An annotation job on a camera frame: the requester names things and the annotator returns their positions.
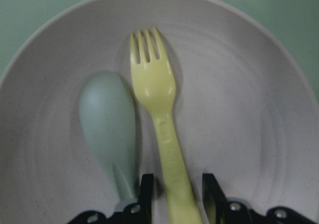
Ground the light green tray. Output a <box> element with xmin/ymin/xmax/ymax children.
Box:
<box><xmin>0</xmin><ymin>0</ymin><xmax>319</xmax><ymax>90</ymax></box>

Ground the yellow plastic fork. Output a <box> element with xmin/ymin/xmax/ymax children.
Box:
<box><xmin>130</xmin><ymin>26</ymin><xmax>203</xmax><ymax>224</ymax></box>

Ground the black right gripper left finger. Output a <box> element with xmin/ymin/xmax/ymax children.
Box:
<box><xmin>69</xmin><ymin>174</ymin><xmax>154</xmax><ymax>224</ymax></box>

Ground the white round plate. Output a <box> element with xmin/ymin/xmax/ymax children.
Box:
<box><xmin>0</xmin><ymin>0</ymin><xmax>319</xmax><ymax>224</ymax></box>

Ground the grey-green plastic spoon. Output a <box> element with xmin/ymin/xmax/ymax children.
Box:
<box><xmin>79</xmin><ymin>71</ymin><xmax>137</xmax><ymax>200</ymax></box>

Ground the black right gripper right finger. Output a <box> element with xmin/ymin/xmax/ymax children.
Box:
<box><xmin>202</xmin><ymin>173</ymin><xmax>314</xmax><ymax>224</ymax></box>

